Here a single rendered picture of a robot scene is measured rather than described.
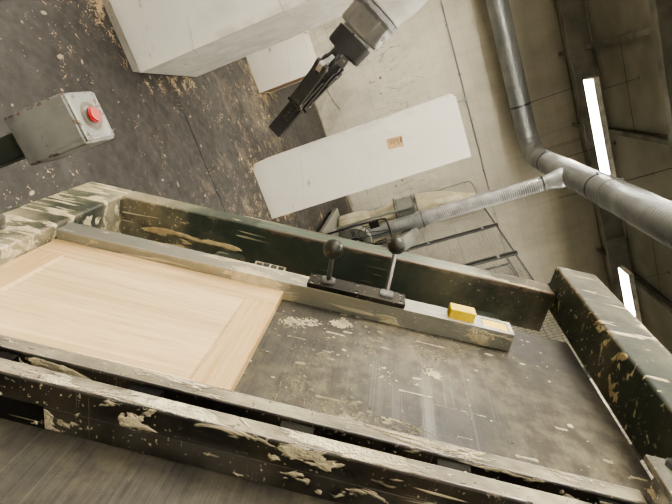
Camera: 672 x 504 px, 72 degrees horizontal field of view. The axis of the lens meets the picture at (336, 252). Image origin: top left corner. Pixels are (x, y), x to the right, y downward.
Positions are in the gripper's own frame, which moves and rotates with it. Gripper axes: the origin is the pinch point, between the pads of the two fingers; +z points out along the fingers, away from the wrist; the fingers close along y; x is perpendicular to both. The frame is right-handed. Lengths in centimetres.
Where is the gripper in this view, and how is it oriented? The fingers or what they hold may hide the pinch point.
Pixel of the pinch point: (285, 119)
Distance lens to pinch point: 96.3
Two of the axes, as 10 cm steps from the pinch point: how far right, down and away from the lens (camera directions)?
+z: -6.8, 6.5, 3.3
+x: -7.0, -7.2, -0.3
